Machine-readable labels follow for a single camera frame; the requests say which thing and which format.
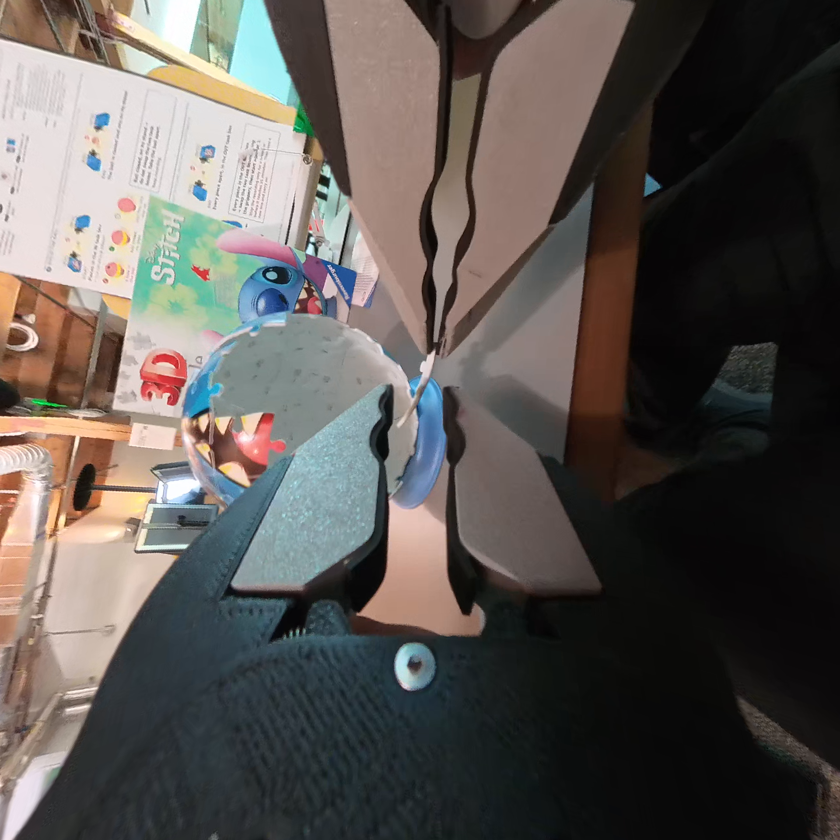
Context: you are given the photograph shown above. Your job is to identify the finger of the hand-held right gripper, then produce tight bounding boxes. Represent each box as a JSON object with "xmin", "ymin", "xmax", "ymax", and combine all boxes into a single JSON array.
[
  {"xmin": 325, "ymin": 0, "xmax": 455, "ymax": 355},
  {"xmin": 438, "ymin": 0, "xmax": 636, "ymax": 357}
]

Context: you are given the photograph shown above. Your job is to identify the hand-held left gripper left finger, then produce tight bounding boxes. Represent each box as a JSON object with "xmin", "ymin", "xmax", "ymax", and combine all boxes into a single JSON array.
[{"xmin": 228, "ymin": 382, "xmax": 396, "ymax": 614}]

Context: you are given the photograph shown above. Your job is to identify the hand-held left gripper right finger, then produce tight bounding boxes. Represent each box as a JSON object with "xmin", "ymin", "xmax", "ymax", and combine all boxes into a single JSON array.
[{"xmin": 441, "ymin": 386, "xmax": 603, "ymax": 616}]

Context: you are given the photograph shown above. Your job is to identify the blue white puzzle ball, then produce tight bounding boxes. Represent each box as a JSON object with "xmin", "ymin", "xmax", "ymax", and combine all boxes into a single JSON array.
[{"xmin": 180, "ymin": 314, "xmax": 421, "ymax": 509}]

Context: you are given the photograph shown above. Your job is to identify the white triangular puzzle piece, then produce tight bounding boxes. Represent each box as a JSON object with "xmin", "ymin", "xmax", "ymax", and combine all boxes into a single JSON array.
[{"xmin": 395, "ymin": 346, "xmax": 439, "ymax": 431}]

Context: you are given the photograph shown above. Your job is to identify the cartoon puzzle box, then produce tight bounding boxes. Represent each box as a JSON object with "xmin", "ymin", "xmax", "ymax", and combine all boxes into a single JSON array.
[{"xmin": 113, "ymin": 193, "xmax": 358, "ymax": 421}]

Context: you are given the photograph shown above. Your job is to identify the white instruction leaflet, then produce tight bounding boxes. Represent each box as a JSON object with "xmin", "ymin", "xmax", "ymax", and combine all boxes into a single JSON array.
[{"xmin": 348, "ymin": 239, "xmax": 382, "ymax": 309}]

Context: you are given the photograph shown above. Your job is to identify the white instruction poster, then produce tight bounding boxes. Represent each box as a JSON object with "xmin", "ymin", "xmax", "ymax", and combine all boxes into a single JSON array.
[{"xmin": 0, "ymin": 36, "xmax": 309, "ymax": 304}]

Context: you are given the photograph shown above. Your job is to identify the wooden shelf unit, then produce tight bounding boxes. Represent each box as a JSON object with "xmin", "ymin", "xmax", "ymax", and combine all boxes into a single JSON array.
[{"xmin": 0, "ymin": 272, "xmax": 132, "ymax": 454}]

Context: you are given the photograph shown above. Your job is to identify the silver flexible duct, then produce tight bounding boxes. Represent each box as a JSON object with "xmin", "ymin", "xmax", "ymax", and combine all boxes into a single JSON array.
[{"xmin": 0, "ymin": 443, "xmax": 57, "ymax": 503}]

